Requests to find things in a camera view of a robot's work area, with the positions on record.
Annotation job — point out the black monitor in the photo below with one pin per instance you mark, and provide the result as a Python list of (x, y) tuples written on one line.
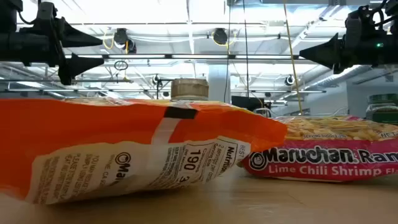
[(247, 102)]

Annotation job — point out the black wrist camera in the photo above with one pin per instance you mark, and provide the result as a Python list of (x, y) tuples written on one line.
[(353, 25), (46, 14)]

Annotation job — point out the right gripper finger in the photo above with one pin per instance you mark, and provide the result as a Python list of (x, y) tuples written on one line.
[(328, 48), (329, 63)]

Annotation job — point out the orange Maruchan ramen packet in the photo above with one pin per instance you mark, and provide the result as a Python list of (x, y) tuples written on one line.
[(77, 124)]

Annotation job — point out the pink lime shrimp ramen packet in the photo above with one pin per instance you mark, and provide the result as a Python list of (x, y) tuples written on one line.
[(311, 168)]

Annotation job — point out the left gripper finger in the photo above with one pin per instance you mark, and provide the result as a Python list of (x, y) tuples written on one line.
[(81, 65), (77, 37)]

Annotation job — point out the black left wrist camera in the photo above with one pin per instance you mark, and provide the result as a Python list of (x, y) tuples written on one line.
[(46, 14)]

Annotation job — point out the green lid spice jar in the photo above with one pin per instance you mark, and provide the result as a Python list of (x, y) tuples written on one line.
[(384, 107)]

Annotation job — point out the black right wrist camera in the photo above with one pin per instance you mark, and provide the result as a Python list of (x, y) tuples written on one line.
[(353, 25)]

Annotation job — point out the black metal stand rig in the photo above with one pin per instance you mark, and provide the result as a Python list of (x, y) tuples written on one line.
[(166, 80)]

